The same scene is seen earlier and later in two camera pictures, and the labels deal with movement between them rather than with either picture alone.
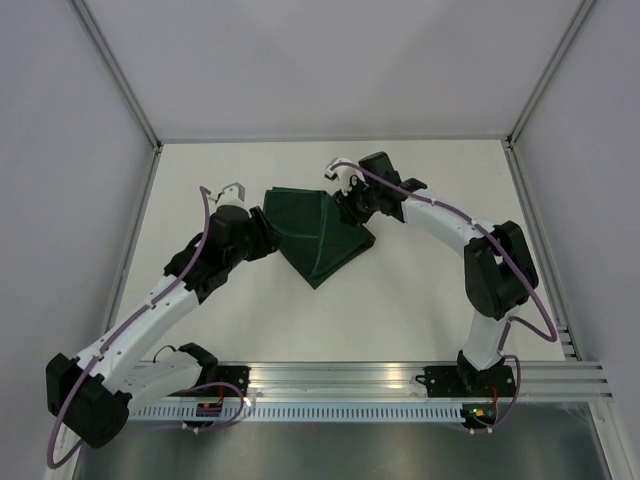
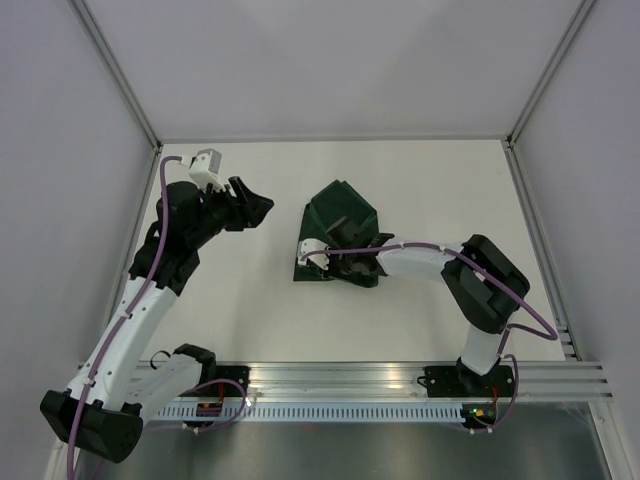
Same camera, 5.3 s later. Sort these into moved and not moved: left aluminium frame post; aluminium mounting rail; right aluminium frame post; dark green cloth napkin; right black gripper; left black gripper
Moved: dark green cloth napkin; left black gripper; right black gripper
Not moved: aluminium mounting rail; right aluminium frame post; left aluminium frame post
